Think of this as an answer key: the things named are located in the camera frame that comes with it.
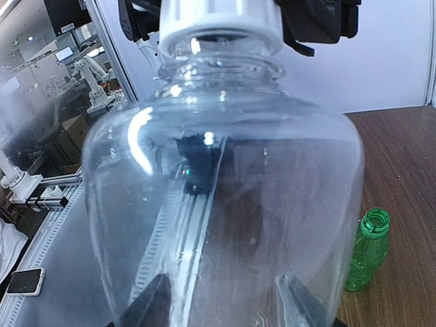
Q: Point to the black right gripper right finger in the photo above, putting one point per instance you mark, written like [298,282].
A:
[296,306]

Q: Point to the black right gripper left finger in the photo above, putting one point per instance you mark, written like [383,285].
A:
[152,306]

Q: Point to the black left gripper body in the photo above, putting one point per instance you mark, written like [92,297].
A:
[318,22]

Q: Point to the green plastic bottle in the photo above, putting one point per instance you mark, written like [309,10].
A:
[370,249]

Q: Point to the clear bottle white cap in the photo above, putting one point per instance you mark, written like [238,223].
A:
[288,183]

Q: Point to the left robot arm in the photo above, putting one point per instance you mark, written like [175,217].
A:
[139,19]

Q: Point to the smartphone on bench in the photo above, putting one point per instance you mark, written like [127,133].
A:
[26,282]

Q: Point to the aluminium front rail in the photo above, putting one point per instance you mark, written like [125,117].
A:
[175,246]

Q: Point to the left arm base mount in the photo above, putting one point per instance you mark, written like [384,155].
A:
[202,161]

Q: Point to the left aluminium frame post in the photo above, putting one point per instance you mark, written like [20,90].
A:
[108,40]

